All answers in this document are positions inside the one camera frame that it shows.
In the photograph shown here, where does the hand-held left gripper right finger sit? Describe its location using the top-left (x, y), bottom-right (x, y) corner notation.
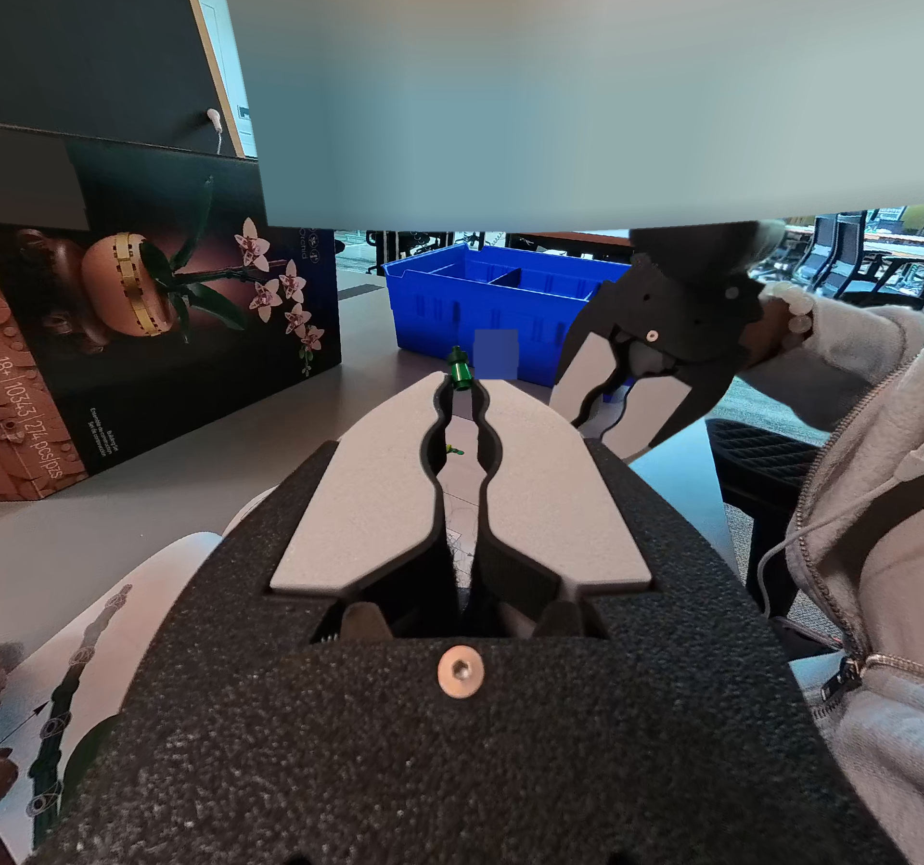
top-left (468, 377), bottom-right (654, 638)

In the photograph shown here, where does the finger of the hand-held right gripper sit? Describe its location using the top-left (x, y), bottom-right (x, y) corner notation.
top-left (601, 378), bottom-right (692, 465)
top-left (551, 331), bottom-right (625, 429)

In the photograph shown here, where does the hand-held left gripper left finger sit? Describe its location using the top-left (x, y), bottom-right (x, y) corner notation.
top-left (270, 372), bottom-right (461, 636)

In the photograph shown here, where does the person's right forearm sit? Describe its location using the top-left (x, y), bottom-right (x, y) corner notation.
top-left (744, 296), bottom-right (924, 434)

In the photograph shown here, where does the person's right hand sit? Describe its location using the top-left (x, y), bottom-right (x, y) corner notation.
top-left (742, 282), bottom-right (817, 376)

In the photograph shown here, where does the black mesh chair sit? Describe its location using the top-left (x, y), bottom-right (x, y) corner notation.
top-left (706, 417), bottom-right (825, 618)

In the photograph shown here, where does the blue plastic bin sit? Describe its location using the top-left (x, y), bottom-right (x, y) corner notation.
top-left (383, 243), bottom-right (638, 405)

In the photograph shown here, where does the black office chair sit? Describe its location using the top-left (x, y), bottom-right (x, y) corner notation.
top-left (794, 211), bottom-right (873, 297)

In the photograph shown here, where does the toy set box orchid picture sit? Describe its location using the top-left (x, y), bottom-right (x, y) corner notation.
top-left (0, 125), bottom-right (344, 504)

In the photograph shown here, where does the instruction booklet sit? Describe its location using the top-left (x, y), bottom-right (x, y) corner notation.
top-left (0, 403), bottom-right (483, 855)

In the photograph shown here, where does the person's grey hoodie torso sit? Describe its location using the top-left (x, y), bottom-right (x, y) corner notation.
top-left (751, 345), bottom-right (924, 865)

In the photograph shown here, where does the black panel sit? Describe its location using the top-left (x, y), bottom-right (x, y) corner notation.
top-left (0, 0), bottom-right (248, 160)

